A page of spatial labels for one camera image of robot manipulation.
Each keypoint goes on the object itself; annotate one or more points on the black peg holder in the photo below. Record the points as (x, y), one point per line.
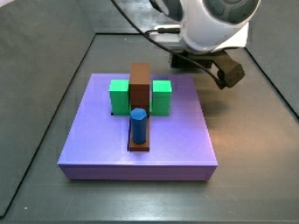
(185, 60)

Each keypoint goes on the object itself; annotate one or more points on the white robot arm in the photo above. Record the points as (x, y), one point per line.
(210, 25)

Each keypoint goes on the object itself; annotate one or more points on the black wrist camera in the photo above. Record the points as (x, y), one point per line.
(225, 70)

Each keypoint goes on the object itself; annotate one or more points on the green U-shaped block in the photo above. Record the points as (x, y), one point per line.
(150, 97)

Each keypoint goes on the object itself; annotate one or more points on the brown L-shaped block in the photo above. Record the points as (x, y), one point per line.
(138, 84)

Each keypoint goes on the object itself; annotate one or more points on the blue hexagonal peg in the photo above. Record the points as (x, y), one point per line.
(137, 125)

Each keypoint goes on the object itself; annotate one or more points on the purple base board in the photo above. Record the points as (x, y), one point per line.
(94, 152)

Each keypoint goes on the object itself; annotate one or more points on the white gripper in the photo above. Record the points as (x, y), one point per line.
(172, 42)

